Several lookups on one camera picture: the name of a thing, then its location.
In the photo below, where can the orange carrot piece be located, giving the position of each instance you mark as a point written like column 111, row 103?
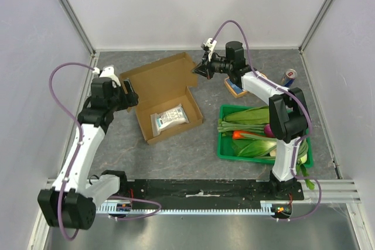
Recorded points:
column 240, row 135

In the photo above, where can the left aluminium frame post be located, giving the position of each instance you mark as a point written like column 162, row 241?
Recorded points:
column 67, row 7

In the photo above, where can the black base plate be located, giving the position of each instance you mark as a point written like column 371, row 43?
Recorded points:
column 187, row 191

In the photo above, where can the brown cardboard box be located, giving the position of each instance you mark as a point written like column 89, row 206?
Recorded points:
column 163, row 85

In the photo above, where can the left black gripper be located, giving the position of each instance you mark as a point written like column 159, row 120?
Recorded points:
column 129, row 99

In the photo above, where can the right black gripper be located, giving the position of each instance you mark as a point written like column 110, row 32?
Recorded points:
column 207, row 66

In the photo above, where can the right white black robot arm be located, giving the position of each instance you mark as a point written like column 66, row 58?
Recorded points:
column 289, row 118

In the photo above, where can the right aluminium frame post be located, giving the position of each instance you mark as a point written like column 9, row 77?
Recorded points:
column 323, row 10

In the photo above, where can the aluminium front rail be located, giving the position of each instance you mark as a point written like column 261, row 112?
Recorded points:
column 328, row 191

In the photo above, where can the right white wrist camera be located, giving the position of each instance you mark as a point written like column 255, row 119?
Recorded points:
column 209, row 47

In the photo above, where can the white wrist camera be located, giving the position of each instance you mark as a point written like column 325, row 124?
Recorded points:
column 209, row 47
column 108, row 71

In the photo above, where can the grey slotted cable duct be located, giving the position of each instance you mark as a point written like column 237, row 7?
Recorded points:
column 122, row 208

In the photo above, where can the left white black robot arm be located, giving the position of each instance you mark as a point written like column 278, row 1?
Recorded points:
column 70, row 202

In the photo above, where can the blue silver drink can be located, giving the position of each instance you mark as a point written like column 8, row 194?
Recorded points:
column 288, row 77

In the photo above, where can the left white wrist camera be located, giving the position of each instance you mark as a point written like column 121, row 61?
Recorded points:
column 108, row 71

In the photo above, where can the white plastic packet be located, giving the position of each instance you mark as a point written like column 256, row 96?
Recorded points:
column 168, row 119

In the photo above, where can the leafy green vegetable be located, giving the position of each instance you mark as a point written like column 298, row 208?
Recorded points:
column 257, row 115

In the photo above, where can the purple onion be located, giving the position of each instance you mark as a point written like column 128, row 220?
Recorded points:
column 268, row 132

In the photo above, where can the orange blue rectangular box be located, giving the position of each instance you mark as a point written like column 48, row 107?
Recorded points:
column 234, row 90

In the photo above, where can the green bean bundle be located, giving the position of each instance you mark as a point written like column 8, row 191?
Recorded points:
column 256, row 146

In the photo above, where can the beige mushroom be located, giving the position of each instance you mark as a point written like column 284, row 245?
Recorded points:
column 273, row 153

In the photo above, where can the aluminium frame post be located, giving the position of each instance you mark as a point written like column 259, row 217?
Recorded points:
column 67, row 7
column 323, row 10

